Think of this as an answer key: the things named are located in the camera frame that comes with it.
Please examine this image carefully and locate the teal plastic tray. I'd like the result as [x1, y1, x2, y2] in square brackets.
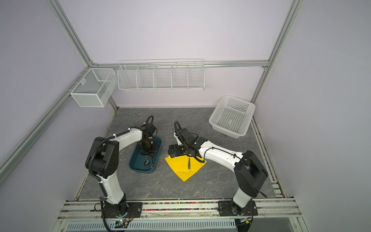
[129, 137, 162, 174]

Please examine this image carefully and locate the white vent grille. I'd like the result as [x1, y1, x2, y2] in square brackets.
[65, 219, 237, 232]

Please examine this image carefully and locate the aluminium front rail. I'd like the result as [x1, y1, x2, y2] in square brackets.
[57, 198, 302, 221]

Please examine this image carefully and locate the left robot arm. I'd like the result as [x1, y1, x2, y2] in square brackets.
[85, 115, 161, 206]

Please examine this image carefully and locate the white perforated plastic basket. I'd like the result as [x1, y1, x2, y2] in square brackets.
[209, 95, 256, 139]

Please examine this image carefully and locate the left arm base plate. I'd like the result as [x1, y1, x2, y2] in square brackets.
[103, 202, 143, 219]

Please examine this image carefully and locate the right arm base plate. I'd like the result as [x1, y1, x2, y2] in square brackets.
[217, 200, 258, 217]

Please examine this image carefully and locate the white wire wall rack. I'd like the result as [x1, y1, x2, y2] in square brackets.
[117, 59, 205, 91]

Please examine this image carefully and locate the white mesh wall box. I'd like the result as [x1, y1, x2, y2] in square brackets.
[70, 68, 118, 108]

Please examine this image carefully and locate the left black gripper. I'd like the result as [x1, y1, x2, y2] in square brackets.
[139, 139, 157, 157]

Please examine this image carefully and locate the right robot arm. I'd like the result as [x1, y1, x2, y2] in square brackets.
[168, 121, 269, 209]

